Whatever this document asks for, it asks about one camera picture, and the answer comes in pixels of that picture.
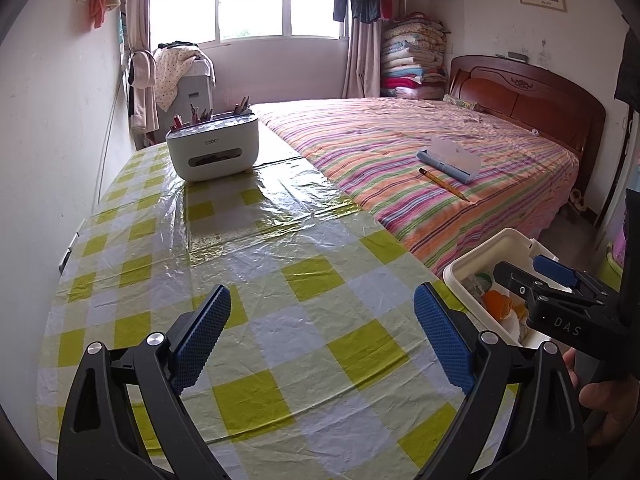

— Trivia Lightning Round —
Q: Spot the yellow pencil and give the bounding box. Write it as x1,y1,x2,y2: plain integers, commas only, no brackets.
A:
419,167,471,203

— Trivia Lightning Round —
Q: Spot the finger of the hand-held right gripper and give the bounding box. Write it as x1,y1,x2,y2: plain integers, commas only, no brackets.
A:
492,260,551,313
532,255,583,292

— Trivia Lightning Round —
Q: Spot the white desk organizer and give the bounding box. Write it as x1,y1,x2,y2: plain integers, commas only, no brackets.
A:
166,112,261,182

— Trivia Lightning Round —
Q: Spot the green plastic container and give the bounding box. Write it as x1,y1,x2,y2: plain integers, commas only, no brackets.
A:
597,242,623,291

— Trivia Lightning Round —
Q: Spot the floral pillow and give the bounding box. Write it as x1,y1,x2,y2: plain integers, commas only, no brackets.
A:
442,92,481,111

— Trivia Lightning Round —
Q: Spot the dotted white cloth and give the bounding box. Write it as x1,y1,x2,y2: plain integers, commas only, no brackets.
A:
154,45,216,113

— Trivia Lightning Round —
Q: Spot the bed with striped cover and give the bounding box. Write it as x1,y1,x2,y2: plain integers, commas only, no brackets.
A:
252,96,581,278

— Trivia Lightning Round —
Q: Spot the bunch of pens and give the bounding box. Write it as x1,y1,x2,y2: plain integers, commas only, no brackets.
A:
170,96,251,128

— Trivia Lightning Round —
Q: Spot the orange plastic wrapper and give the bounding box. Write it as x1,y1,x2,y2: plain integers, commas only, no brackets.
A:
482,290,516,321

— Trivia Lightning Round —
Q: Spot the dark cloth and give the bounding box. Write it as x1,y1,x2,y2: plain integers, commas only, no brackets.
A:
614,25,640,111

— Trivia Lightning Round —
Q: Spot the cream plastic bin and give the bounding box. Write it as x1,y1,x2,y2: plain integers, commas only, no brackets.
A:
442,227,576,348

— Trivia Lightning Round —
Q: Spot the yellow checked tablecloth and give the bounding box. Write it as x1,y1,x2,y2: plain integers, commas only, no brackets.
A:
37,132,521,480

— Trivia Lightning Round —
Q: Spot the person's right hand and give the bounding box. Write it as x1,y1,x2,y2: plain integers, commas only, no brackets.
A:
561,346,640,448

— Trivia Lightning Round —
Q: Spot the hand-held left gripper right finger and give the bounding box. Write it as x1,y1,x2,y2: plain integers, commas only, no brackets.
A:
413,281,588,480

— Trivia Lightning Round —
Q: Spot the beige curtain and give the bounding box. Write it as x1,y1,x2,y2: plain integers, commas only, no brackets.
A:
342,15,383,100
125,0,153,53

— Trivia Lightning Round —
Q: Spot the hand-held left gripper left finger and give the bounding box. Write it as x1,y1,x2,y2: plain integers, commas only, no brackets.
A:
56,284,233,480

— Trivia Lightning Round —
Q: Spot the white appliance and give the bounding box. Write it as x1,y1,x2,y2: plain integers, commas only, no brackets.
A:
157,60,216,131

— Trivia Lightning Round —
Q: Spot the stack of folded quilts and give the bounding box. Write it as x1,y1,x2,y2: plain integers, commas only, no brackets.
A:
380,12,448,101

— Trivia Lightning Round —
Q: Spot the beige garment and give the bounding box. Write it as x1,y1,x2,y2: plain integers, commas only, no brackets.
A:
127,50,160,136

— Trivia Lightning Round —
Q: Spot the window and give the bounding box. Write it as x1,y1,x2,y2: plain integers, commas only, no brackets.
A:
150,0,351,46

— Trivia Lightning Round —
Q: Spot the blue pencil case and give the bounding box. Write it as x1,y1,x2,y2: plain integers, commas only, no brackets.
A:
416,135,482,184

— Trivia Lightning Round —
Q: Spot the wooden headboard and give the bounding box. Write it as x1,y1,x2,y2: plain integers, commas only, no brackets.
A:
447,55,607,166

